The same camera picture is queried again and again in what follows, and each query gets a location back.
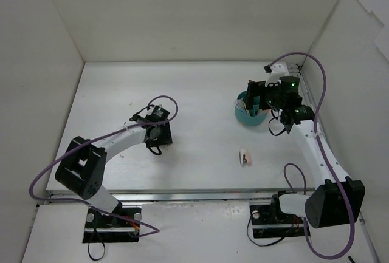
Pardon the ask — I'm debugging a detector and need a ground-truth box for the purple slim highlighter pen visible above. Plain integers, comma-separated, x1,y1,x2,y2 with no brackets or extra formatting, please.
235,99,244,109

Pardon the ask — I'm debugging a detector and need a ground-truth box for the aluminium front rail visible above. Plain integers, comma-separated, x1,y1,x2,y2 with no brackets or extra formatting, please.
45,188,317,203

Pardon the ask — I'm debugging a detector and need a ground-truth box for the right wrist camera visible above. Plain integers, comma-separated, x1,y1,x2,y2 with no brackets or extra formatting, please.
264,61,289,87

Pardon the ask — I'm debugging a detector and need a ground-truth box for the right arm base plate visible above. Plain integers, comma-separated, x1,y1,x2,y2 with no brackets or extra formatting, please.
249,204,305,239

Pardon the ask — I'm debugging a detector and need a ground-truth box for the teal round desk organizer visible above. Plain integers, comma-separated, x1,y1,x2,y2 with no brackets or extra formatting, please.
234,91,269,126

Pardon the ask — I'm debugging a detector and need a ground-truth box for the small white pink stapler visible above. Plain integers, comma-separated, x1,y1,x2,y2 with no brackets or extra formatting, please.
239,149,252,166

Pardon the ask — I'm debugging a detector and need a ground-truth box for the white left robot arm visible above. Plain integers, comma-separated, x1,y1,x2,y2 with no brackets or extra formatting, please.
55,105,173,227

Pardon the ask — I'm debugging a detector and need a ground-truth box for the aluminium rail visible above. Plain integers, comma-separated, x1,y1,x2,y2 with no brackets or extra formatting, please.
285,61,346,197
45,188,317,203

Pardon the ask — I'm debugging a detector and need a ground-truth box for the aluminium right rail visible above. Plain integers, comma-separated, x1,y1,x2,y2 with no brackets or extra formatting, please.
285,61,346,197

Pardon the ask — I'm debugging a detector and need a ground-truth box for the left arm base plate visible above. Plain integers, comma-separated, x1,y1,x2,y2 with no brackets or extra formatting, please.
82,208,140,244

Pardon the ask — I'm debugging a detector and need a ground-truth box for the yellow slim highlighter pen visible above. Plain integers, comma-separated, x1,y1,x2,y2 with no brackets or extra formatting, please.
249,97,260,117

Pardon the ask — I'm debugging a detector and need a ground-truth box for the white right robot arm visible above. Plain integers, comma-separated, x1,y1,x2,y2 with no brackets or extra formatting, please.
243,76,365,228

